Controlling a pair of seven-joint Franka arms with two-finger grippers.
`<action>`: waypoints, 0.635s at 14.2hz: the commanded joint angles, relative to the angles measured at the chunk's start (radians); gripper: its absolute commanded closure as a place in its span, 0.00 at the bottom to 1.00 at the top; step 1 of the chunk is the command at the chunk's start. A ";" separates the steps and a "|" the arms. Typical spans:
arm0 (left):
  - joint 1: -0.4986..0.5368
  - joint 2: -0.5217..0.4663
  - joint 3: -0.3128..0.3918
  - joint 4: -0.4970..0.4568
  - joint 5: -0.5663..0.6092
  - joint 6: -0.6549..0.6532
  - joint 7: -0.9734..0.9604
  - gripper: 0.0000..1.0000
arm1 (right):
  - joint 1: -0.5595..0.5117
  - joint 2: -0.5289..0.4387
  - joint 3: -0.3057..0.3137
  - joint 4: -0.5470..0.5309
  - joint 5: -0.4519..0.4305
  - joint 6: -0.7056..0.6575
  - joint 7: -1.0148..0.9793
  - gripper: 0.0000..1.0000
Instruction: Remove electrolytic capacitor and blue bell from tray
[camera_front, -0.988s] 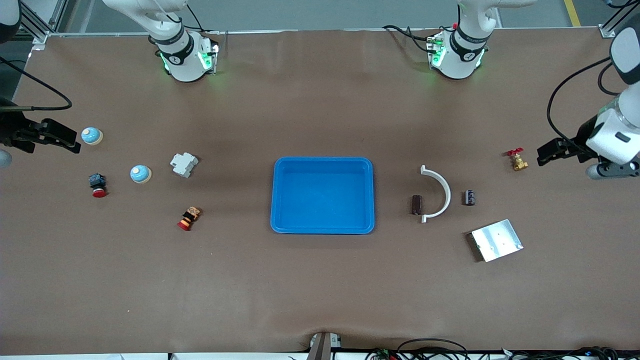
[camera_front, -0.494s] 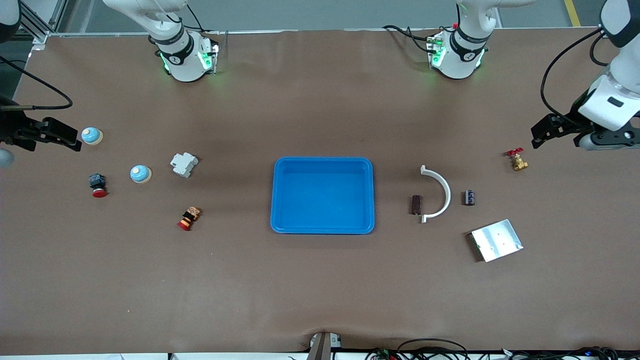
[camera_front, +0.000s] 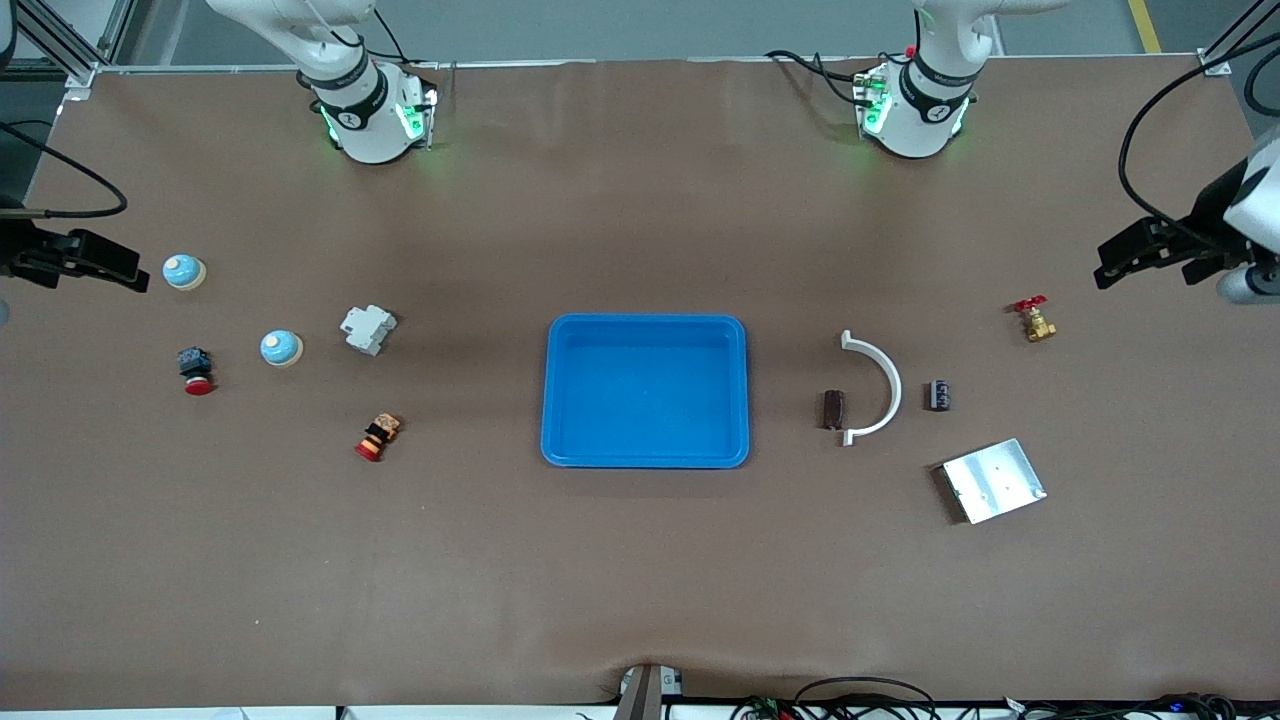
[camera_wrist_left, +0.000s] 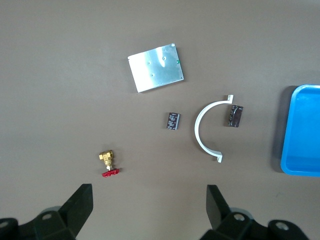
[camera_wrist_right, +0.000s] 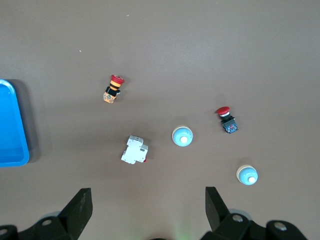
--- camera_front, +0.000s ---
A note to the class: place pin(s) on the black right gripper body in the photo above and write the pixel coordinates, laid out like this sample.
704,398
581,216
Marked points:
20,247

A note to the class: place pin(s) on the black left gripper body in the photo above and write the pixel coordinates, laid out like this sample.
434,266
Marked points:
1203,238

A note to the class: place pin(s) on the light blue call bell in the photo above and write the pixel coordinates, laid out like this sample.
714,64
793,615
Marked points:
185,271
281,348

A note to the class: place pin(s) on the short brown printed capacitor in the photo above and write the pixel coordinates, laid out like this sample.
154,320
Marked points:
938,395

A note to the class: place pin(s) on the long brown capacitor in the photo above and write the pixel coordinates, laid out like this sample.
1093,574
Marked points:
833,409

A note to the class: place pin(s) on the red mushroom emergency button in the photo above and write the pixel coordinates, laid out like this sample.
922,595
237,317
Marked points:
197,370

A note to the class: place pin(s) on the silver metal plate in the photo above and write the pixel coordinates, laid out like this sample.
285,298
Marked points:
993,482

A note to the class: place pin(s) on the white circuit breaker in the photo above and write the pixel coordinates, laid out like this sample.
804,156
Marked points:
368,329

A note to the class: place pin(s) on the red orange push button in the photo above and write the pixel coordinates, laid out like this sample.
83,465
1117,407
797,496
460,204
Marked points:
378,437

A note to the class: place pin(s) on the blue plastic tray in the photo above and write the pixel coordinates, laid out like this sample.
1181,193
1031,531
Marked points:
645,390

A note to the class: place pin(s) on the brown table cover sheet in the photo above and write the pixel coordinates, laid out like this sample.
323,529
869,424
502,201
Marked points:
640,580

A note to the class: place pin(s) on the aluminium frame profile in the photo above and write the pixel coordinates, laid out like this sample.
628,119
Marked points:
55,35
1225,45

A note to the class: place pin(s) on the white curved bracket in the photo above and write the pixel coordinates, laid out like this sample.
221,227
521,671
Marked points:
893,385

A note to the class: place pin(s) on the green lit base connector bracket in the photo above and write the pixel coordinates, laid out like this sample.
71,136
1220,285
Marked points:
872,100
415,118

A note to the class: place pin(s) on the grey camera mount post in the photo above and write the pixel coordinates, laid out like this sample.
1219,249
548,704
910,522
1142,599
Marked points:
645,695

